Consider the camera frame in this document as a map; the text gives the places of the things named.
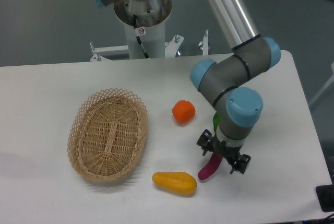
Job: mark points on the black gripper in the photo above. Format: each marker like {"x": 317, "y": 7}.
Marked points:
{"x": 229, "y": 149}

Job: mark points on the purple sweet potato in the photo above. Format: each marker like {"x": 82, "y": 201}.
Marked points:
{"x": 211, "y": 167}

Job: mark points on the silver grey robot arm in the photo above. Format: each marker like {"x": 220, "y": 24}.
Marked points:
{"x": 222, "y": 84}

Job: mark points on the green bok choy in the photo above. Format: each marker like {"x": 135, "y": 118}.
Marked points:
{"x": 216, "y": 121}

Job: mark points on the yellow papaya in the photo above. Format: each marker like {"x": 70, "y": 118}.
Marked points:
{"x": 175, "y": 182}

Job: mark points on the orange tangerine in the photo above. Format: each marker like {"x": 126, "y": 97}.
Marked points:
{"x": 183, "y": 111}

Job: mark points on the black device at table edge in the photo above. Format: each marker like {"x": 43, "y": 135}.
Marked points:
{"x": 325, "y": 197}

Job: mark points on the oval wicker basket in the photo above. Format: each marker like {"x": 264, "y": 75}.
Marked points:
{"x": 108, "y": 135}

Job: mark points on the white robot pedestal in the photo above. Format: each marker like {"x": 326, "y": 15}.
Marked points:
{"x": 146, "y": 17}

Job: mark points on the white metal base frame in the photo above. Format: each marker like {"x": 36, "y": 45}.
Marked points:
{"x": 139, "y": 49}

